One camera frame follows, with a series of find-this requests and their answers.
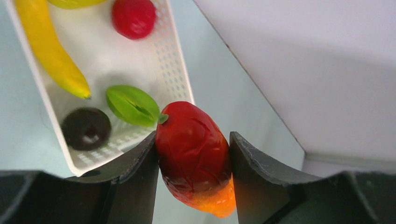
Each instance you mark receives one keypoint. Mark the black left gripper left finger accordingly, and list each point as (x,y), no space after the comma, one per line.
(122,191)

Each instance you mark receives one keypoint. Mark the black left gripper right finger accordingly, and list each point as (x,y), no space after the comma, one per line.
(268,191)

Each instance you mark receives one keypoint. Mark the dark purple fruit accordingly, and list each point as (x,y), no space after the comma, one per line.
(86,129)

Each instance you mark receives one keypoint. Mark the orange red mango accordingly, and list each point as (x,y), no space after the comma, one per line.
(194,159)

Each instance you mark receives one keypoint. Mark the green star fruit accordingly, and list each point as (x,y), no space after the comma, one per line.
(132,105)

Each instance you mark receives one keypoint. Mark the red round fruit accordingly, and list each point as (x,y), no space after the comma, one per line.
(133,19)

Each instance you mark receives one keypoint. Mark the yellow green fruit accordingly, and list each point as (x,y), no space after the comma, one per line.
(74,4)

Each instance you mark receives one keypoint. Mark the white perforated plastic basket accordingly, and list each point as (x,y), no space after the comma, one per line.
(154,65)

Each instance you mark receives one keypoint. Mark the yellow banana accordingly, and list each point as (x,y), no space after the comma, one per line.
(41,35)

